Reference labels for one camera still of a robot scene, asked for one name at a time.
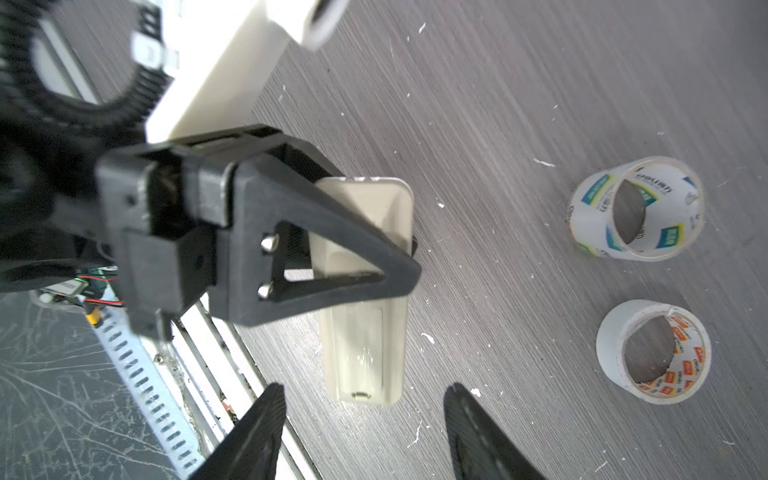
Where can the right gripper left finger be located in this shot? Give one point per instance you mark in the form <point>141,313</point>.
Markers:
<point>251,449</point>

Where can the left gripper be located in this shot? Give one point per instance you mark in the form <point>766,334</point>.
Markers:
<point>286,245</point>

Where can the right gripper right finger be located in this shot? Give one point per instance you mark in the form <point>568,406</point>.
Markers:
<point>478,447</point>

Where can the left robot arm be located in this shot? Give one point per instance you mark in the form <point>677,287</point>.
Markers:
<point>51,220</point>

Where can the beige masking tape roll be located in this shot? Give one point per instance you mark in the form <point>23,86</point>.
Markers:
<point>657,352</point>

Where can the clear tape roll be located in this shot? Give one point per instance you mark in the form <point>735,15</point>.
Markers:
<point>648,210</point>

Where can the white slotted cable duct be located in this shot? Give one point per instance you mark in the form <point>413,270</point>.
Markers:
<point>150,392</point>

